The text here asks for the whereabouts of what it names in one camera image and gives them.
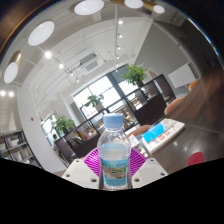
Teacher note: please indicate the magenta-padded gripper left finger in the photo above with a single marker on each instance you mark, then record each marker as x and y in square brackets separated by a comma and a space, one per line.
[78, 174]

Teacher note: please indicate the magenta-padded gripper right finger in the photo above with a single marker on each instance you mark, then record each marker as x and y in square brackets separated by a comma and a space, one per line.
[150, 173]

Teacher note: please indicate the clear blue-capped water bottle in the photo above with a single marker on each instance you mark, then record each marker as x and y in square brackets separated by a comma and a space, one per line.
[114, 156]

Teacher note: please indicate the blue-covered white book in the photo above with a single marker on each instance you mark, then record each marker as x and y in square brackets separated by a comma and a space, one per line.
[163, 135]

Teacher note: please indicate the person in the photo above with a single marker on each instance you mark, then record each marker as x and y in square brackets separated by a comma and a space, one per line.
[55, 138]

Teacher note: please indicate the flat round red coaster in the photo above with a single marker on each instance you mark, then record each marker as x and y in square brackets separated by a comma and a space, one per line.
[196, 159]

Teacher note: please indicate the bushy potted green plant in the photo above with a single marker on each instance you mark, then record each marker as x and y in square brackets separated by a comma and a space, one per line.
[62, 124]

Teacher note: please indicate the low dark shelf unit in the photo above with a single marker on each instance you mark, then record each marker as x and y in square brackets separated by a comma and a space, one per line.
[150, 110]

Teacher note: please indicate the tall dark bookshelf unit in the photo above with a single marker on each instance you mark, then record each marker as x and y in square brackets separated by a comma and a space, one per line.
[16, 150]

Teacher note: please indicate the orange chairs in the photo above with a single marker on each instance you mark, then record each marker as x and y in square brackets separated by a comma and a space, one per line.
[173, 105]

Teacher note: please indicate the small white-potted green plant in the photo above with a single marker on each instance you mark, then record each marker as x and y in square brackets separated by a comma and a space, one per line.
[95, 101]

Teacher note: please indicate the tall potted green plant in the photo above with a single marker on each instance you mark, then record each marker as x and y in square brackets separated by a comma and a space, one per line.
[135, 74]

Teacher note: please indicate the ceiling air conditioner unit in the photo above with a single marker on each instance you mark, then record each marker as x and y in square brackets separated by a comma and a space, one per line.
[90, 64]

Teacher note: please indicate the ceiling lights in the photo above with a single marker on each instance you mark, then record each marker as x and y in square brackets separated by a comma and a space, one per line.
[41, 32]

